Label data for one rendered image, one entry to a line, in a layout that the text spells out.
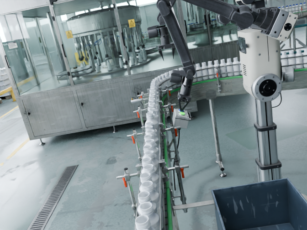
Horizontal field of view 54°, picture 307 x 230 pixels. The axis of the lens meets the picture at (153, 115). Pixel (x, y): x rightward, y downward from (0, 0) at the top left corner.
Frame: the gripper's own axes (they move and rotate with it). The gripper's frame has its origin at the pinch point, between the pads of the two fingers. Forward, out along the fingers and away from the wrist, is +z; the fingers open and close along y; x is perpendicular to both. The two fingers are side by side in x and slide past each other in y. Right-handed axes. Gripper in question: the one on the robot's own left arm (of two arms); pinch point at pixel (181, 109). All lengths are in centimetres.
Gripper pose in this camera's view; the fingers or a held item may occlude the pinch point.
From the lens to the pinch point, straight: 173.0
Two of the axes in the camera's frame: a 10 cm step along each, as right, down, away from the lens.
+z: -1.7, 9.3, 3.2
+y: -0.1, 3.2, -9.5
